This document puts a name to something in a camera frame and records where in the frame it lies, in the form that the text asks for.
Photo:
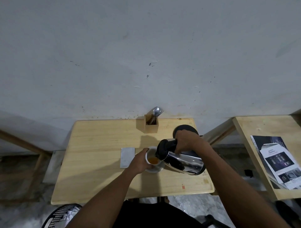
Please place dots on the small black floor object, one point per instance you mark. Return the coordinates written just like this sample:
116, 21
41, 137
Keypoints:
248, 173

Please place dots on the metal fork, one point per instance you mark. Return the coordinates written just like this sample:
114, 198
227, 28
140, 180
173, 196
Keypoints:
160, 112

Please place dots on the wooden cutlery holder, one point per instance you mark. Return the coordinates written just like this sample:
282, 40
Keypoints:
151, 128

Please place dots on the silver sachet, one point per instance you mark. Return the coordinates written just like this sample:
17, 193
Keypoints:
127, 157

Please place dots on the dark booklet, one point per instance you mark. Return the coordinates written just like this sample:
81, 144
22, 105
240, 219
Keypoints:
259, 142

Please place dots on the person's black clothing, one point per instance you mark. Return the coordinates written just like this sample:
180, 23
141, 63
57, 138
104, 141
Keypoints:
152, 216

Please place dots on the person's right hand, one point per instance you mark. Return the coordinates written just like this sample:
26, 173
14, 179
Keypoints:
189, 142

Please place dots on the steel electric kettle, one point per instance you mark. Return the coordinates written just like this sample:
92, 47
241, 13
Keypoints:
185, 163

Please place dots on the person's left forearm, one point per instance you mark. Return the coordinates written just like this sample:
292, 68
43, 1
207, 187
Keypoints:
105, 199

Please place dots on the white cup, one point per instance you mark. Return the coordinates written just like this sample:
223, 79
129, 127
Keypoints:
150, 155

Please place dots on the person's right forearm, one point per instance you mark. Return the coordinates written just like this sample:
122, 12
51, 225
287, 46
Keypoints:
235, 188

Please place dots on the amber tea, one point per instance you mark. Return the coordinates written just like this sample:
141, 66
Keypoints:
153, 161

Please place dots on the person's left hand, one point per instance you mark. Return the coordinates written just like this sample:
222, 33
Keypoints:
137, 163

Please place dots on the person's left thumb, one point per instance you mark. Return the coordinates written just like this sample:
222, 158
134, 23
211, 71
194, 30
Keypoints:
142, 151

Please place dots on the black mesh chair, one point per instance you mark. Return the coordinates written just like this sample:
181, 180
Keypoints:
56, 215

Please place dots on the wooden table frame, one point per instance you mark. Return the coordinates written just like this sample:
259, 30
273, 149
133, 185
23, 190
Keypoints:
35, 150

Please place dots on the metal spoon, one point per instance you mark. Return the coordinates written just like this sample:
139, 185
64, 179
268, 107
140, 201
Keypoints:
155, 110

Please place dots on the white leaflet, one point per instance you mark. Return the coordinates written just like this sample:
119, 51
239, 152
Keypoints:
282, 164

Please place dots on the black kettle base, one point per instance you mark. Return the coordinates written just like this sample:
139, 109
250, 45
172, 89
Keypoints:
185, 128

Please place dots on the white saucer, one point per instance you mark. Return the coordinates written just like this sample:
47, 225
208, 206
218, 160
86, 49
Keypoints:
157, 168

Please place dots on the person's right fingers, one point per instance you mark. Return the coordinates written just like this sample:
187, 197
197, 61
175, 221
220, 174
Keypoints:
180, 146

